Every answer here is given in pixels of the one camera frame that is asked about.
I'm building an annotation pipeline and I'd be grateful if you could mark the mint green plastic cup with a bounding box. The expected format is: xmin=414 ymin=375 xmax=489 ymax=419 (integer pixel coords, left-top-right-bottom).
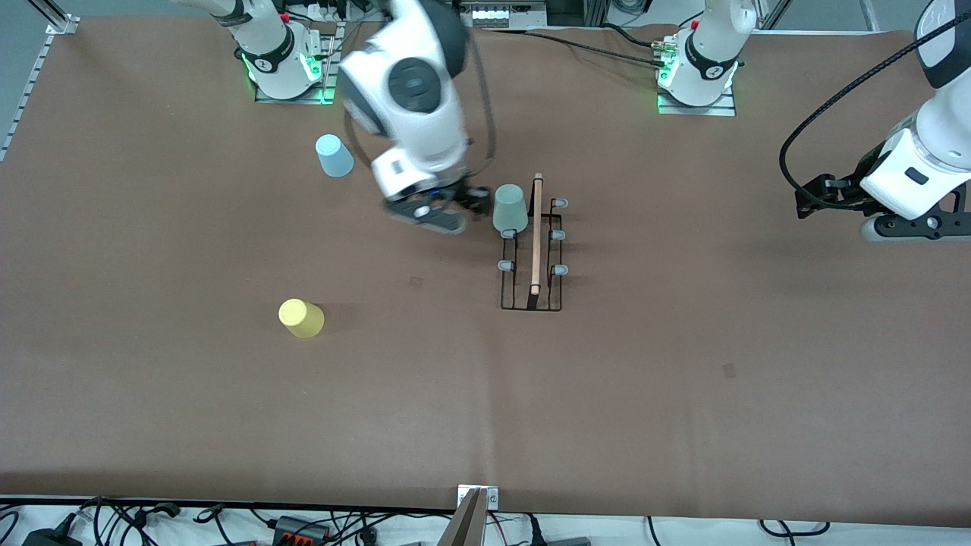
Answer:
xmin=492 ymin=184 xmax=530 ymax=235

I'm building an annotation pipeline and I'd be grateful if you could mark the black wire cup holder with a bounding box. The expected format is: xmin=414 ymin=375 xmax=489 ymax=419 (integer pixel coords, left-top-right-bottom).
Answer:
xmin=497 ymin=173 xmax=570 ymax=312

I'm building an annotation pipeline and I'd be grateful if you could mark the yellow plastic cup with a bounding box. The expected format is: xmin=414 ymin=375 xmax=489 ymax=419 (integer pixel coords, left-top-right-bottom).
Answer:
xmin=278 ymin=298 xmax=325 ymax=339

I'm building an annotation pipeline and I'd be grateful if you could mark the light blue plastic cup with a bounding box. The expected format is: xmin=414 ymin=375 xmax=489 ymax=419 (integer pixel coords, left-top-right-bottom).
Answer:
xmin=315 ymin=133 xmax=355 ymax=179

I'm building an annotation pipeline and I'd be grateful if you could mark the white power strip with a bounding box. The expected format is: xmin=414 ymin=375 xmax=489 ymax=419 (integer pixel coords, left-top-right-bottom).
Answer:
xmin=459 ymin=0 xmax=548 ymax=30

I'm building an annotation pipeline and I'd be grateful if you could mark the slanted aluminium bar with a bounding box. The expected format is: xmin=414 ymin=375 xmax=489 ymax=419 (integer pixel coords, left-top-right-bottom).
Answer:
xmin=438 ymin=488 xmax=488 ymax=546

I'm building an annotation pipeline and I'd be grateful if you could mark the black orange connector box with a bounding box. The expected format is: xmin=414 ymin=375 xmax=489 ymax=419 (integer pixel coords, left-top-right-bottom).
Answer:
xmin=272 ymin=516 xmax=332 ymax=544

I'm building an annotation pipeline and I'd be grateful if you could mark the black power adapter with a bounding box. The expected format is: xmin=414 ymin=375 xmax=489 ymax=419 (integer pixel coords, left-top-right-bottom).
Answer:
xmin=21 ymin=526 xmax=83 ymax=546

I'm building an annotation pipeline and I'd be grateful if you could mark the left arm braided black cable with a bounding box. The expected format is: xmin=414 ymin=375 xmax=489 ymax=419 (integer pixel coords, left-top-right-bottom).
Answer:
xmin=779 ymin=11 xmax=971 ymax=210

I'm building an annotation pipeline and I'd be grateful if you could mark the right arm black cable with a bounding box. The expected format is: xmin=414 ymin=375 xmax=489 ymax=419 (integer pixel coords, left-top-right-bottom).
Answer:
xmin=345 ymin=30 xmax=498 ymax=183

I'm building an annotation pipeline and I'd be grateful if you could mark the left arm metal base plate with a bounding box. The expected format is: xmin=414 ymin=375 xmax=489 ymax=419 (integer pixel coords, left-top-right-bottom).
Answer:
xmin=657 ymin=85 xmax=737 ymax=117

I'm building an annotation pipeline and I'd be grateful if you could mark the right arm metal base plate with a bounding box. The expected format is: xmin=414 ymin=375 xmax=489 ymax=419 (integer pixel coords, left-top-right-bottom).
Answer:
xmin=254 ymin=21 xmax=346 ymax=105

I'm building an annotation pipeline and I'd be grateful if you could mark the long black base cable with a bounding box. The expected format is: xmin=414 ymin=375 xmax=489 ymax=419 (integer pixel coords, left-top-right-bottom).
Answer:
xmin=485 ymin=26 xmax=670 ymax=71

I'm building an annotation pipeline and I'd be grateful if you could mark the small aluminium edge bracket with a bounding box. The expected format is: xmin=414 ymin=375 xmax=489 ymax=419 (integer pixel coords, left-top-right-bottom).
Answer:
xmin=457 ymin=485 xmax=500 ymax=510

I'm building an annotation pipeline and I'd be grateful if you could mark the black looped floor cable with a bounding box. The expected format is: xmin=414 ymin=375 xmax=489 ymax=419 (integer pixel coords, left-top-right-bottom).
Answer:
xmin=759 ymin=519 xmax=832 ymax=538

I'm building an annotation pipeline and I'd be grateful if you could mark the perforated aluminium rail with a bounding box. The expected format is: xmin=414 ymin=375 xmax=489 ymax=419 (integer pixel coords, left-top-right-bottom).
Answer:
xmin=0 ymin=0 xmax=81 ymax=162

